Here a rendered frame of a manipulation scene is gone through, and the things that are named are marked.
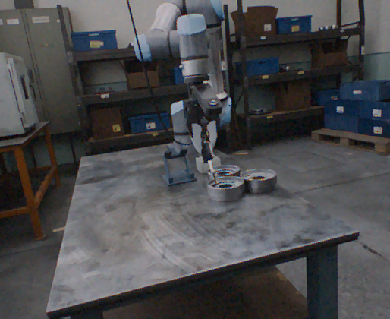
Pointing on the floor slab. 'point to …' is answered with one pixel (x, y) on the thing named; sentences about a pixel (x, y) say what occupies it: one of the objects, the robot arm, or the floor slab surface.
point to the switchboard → (40, 61)
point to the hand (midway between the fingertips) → (206, 149)
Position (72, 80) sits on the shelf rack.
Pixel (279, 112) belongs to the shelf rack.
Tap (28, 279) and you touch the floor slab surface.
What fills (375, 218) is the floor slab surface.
